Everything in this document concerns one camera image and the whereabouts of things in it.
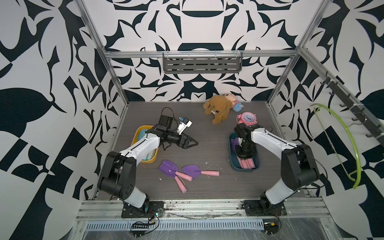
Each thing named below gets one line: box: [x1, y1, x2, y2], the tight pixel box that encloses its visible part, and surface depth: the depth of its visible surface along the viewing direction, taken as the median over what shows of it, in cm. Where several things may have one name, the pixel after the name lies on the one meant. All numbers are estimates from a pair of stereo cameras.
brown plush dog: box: [203, 95, 233, 125], surface depth 99 cm
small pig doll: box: [222, 93, 245, 112], surface depth 113 cm
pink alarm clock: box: [236, 111, 257, 126], surface depth 110 cm
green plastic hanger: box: [310, 103, 362, 190], surface depth 67 cm
